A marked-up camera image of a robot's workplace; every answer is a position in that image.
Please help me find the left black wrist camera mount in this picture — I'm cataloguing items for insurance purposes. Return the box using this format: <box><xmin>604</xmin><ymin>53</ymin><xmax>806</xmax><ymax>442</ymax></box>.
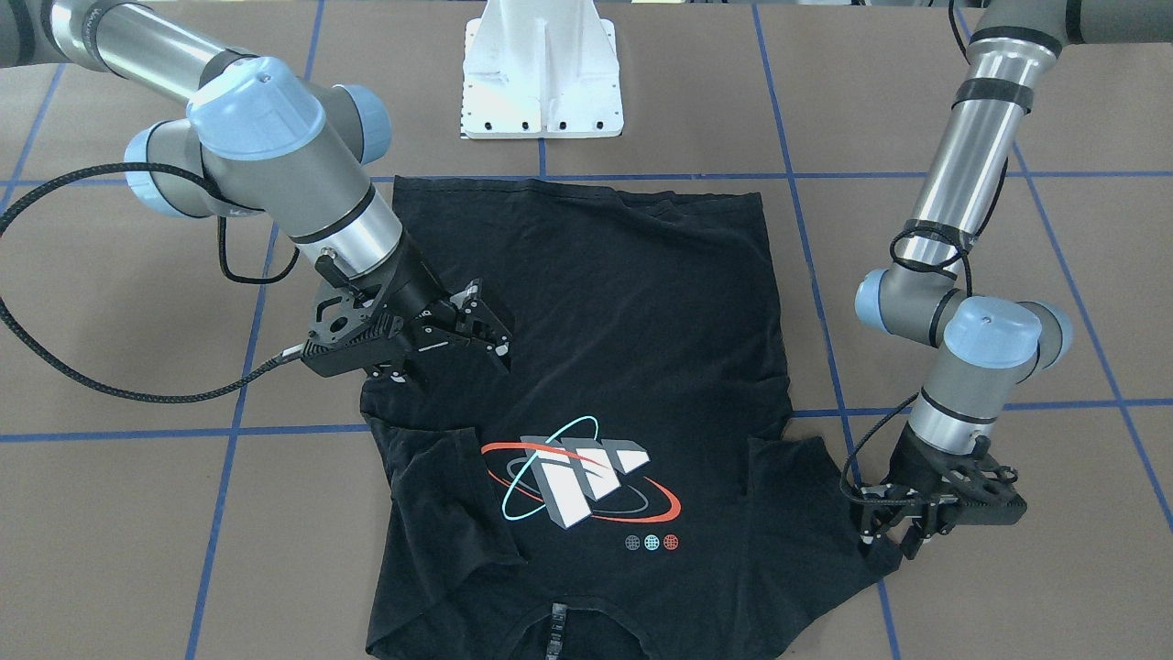
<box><xmin>941</xmin><ymin>434</ymin><xmax>1029</xmax><ymax>526</ymax></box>

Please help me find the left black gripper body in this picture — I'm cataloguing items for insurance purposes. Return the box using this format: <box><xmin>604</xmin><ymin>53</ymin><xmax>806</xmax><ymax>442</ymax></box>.
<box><xmin>882</xmin><ymin>423</ymin><xmax>963</xmax><ymax>529</ymax></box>

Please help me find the black graphic t-shirt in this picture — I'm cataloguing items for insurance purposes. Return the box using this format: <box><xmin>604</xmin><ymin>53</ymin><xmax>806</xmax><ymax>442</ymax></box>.
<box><xmin>360</xmin><ymin>177</ymin><xmax>902</xmax><ymax>659</ymax></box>

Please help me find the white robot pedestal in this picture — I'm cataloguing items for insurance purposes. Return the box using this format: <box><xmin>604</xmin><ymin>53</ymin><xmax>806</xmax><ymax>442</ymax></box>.
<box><xmin>460</xmin><ymin>1</ymin><xmax>625</xmax><ymax>140</ymax></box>

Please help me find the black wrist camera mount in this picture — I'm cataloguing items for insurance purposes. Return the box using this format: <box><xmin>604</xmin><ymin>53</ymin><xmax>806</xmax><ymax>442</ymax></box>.
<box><xmin>941</xmin><ymin>434</ymin><xmax>1029</xmax><ymax>526</ymax></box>
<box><xmin>301</xmin><ymin>252</ymin><xmax>408</xmax><ymax>383</ymax></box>

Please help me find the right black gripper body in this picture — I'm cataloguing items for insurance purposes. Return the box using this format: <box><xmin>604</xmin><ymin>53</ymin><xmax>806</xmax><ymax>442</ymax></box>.
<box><xmin>369</xmin><ymin>234</ymin><xmax>457</xmax><ymax>358</ymax></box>

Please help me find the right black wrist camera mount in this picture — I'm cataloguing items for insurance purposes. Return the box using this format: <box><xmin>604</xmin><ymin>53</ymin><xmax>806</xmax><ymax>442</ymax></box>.
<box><xmin>301</xmin><ymin>252</ymin><xmax>408</xmax><ymax>383</ymax></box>

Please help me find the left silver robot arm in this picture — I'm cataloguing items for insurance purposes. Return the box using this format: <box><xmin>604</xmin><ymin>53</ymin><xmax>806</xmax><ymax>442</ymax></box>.
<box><xmin>843</xmin><ymin>1</ymin><xmax>1172</xmax><ymax>559</ymax></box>

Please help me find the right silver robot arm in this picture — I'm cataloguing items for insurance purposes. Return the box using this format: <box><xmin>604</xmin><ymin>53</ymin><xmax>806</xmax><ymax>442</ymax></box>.
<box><xmin>4</xmin><ymin>1</ymin><xmax>511</xmax><ymax>381</ymax></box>

